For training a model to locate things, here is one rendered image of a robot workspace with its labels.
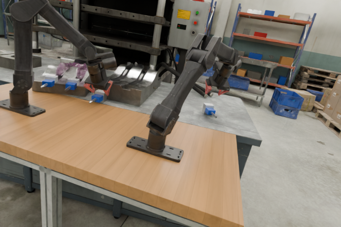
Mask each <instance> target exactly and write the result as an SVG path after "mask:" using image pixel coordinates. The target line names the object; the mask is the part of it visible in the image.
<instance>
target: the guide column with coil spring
mask: <svg viewBox="0 0 341 227"><path fill-rule="evenodd" d="M73 27H74V28H76V29H77V30H78V31H79V32H80V0H74V3H73ZM73 57H79V50H78V49H77V48H76V47H75V46H74V45H73Z"/></svg>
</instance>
